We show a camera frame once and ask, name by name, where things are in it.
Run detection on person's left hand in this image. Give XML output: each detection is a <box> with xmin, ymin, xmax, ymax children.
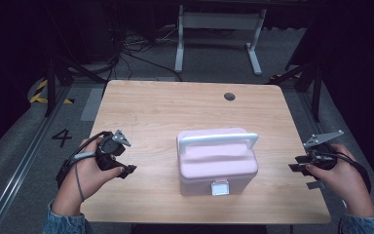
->
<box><xmin>52</xmin><ymin>137</ymin><xmax>125</xmax><ymax>217</ymax></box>

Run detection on black tripod stand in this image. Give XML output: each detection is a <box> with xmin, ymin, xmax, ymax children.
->
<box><xmin>268</xmin><ymin>59</ymin><xmax>324</xmax><ymax>124</ymax></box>
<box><xmin>43</xmin><ymin>53</ymin><xmax>109</xmax><ymax>118</ymax></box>

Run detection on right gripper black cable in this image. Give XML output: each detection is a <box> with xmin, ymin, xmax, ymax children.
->
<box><xmin>317</xmin><ymin>150</ymin><xmax>373</xmax><ymax>196</ymax></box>

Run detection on black cables on floor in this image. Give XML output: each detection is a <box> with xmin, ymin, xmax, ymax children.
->
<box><xmin>109</xmin><ymin>27</ymin><xmax>183</xmax><ymax>83</ymax></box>

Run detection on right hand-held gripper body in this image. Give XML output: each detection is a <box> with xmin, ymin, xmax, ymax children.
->
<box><xmin>303</xmin><ymin>130</ymin><xmax>345</xmax><ymax>172</ymax></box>

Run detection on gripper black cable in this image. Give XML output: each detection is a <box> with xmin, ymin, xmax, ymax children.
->
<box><xmin>55</xmin><ymin>131</ymin><xmax>112</xmax><ymax>203</ymax></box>
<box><xmin>317</xmin><ymin>150</ymin><xmax>373</xmax><ymax>196</ymax></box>

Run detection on person's right hand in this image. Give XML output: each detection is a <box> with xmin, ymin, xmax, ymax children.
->
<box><xmin>305</xmin><ymin>143</ymin><xmax>374</xmax><ymax>218</ymax></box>

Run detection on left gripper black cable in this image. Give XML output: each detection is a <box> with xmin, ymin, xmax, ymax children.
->
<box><xmin>55</xmin><ymin>131</ymin><xmax>112</xmax><ymax>203</ymax></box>

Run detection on pink box with white handle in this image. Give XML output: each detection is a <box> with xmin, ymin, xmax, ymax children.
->
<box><xmin>175</xmin><ymin>127</ymin><xmax>260</xmax><ymax>198</ymax></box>

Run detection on yellow black floor tape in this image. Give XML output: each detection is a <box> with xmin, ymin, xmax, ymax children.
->
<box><xmin>28</xmin><ymin>79</ymin><xmax>76</xmax><ymax>105</ymax></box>

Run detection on metal floor rail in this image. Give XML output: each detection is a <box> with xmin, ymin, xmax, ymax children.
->
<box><xmin>0</xmin><ymin>87</ymin><xmax>73</xmax><ymax>234</ymax></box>

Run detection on white metal desk frame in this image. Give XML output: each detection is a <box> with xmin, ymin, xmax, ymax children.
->
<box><xmin>173</xmin><ymin>4</ymin><xmax>268</xmax><ymax>77</ymax></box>

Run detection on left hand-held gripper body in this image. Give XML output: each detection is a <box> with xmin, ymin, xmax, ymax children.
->
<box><xmin>95</xmin><ymin>129</ymin><xmax>132</xmax><ymax>172</ymax></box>

